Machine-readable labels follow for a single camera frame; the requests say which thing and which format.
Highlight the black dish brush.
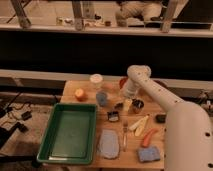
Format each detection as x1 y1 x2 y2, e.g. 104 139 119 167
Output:
114 103 124 110

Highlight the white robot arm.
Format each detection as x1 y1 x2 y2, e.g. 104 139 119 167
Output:
123 65 213 171

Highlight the blue plastic cup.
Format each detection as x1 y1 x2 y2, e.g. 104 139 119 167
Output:
96 92 107 107

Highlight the white plastic cup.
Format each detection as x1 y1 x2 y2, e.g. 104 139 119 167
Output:
90 74 103 89

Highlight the small black square container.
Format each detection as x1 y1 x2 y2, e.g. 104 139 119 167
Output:
107 111 119 122

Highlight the red bowl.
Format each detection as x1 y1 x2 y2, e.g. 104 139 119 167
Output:
119 77 128 89

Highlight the metal fork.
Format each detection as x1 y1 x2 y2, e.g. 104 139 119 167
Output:
123 121 128 152

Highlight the black rectangular block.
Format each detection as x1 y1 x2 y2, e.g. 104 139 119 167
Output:
155 114 166 123

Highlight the orange carrot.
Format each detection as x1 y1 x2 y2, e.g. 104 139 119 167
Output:
141 129 158 148

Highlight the blue folded cloth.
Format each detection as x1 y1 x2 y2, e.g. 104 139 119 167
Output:
97 129 120 159

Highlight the orange fruit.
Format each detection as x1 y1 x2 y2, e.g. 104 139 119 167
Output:
74 88 87 101

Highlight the blue sponge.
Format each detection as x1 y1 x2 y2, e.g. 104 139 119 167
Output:
137 146 160 162

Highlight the green plastic tray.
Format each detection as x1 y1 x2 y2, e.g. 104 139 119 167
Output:
37 103 97 165

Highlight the person in background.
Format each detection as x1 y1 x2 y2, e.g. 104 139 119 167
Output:
115 0 163 27

